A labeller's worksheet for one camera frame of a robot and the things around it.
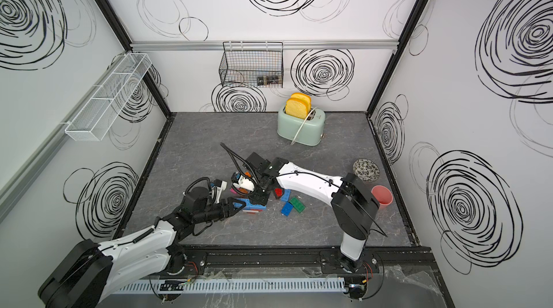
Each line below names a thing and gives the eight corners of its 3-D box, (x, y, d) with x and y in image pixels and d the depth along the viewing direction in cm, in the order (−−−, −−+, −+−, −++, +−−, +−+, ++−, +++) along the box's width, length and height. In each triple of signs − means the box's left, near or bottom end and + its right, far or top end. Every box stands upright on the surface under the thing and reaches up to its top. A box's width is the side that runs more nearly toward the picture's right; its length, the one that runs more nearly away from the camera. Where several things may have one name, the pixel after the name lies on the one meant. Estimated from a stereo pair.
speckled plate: (353, 182, 96) (357, 176, 92) (349, 164, 102) (352, 158, 98) (377, 182, 96) (381, 176, 92) (371, 164, 102) (375, 158, 98)
